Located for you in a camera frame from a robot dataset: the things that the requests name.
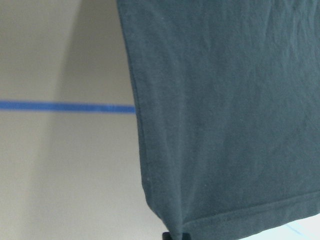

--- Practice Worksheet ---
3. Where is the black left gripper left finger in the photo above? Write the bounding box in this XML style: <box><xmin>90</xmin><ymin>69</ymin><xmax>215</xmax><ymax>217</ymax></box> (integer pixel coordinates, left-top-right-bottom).
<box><xmin>162</xmin><ymin>232</ymin><xmax>173</xmax><ymax>240</ymax></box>

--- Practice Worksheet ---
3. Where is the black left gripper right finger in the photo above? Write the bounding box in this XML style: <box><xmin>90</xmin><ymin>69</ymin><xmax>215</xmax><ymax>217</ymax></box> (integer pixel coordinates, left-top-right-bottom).
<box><xmin>182</xmin><ymin>233</ymin><xmax>191</xmax><ymax>240</ymax></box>

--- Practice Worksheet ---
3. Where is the black printed t-shirt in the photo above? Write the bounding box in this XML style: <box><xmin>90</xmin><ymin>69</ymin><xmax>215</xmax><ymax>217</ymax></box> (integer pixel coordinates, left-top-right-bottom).
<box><xmin>117</xmin><ymin>0</ymin><xmax>320</xmax><ymax>240</ymax></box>

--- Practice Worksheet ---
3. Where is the brown paper table cover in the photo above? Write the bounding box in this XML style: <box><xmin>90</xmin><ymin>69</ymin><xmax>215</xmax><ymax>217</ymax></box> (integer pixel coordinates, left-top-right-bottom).
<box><xmin>0</xmin><ymin>0</ymin><xmax>320</xmax><ymax>240</ymax></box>

